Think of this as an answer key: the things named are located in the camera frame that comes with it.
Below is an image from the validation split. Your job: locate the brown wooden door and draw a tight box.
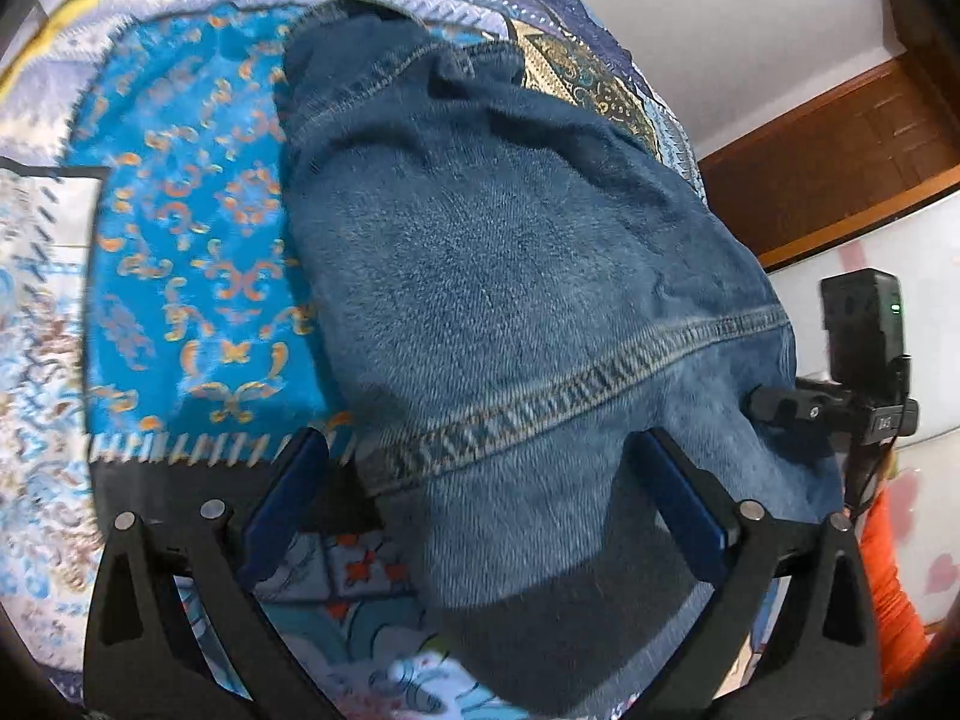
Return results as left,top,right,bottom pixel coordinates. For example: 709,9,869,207
697,52,960,271

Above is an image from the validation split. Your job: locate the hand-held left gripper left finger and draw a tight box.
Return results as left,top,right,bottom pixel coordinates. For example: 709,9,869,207
82,427,346,720

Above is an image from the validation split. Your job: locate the person's right forearm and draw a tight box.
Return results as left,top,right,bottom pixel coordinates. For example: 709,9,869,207
857,476,932,703

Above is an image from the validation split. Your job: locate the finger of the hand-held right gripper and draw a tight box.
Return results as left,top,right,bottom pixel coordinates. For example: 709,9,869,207
746,381,857,430

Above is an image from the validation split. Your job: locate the white wardrobe panel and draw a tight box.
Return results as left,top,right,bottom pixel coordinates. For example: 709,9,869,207
765,193,960,635

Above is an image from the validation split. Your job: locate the patchwork printed bedspread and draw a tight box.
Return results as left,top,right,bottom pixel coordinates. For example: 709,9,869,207
0,0,751,720

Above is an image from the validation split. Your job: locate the blue denim jacket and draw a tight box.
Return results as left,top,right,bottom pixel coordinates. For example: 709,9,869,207
279,0,845,718

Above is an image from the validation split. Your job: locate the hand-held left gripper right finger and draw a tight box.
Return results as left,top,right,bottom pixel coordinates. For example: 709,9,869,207
640,427,880,720

